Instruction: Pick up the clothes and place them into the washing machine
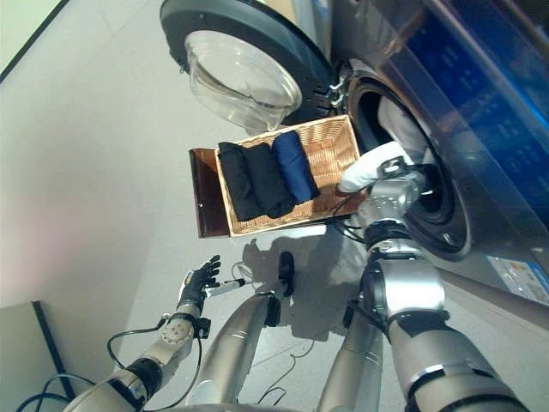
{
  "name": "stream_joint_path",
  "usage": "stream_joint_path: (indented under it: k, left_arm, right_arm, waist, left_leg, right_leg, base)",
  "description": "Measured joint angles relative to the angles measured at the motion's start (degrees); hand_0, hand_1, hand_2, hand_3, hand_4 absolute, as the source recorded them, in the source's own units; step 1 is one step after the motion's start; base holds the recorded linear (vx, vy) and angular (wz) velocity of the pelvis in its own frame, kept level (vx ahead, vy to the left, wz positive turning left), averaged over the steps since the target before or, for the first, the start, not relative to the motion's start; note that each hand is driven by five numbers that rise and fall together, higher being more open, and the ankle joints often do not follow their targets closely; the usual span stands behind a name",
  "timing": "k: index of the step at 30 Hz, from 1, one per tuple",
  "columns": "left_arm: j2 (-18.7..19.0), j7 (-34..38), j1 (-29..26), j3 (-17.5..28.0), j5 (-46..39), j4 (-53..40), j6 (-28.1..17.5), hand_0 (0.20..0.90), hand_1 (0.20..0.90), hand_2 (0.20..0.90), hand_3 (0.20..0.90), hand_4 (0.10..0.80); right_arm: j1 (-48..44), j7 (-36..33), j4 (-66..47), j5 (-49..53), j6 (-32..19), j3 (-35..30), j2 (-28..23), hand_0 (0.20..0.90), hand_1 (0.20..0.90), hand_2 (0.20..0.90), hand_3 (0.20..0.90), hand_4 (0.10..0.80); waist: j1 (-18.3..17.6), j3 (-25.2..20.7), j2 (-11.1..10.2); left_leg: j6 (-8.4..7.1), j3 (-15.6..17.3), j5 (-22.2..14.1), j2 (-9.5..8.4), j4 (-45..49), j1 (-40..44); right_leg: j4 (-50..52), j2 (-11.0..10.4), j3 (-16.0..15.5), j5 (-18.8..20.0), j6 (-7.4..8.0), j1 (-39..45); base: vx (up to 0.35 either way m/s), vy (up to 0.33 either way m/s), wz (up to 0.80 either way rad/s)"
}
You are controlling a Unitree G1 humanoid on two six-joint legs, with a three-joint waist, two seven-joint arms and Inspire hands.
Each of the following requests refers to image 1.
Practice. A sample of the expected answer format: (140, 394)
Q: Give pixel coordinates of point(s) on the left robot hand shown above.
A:
(193, 287)

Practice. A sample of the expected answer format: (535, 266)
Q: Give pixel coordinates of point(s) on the black garment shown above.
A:
(268, 180)
(236, 184)

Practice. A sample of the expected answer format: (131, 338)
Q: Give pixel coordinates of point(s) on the blue garment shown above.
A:
(293, 167)

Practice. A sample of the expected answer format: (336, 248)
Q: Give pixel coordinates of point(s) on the white garment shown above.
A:
(364, 171)

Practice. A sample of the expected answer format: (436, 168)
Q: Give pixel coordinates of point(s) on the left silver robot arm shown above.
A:
(171, 335)

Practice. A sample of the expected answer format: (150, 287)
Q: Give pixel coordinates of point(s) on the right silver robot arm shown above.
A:
(407, 283)

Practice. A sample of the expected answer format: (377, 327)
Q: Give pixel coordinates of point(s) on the round washing machine door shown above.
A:
(240, 64)

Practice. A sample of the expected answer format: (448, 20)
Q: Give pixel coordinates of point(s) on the dark grey washing machine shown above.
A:
(493, 150)

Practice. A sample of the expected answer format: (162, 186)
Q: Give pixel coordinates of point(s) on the left robot leg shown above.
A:
(231, 343)

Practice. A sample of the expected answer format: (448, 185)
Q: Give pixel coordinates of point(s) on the glossy brown stool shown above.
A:
(206, 193)

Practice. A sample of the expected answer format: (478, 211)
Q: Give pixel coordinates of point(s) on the rectangular wicker laundry basket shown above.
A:
(330, 146)

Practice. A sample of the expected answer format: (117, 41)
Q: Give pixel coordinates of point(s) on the blue white washer label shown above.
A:
(519, 279)

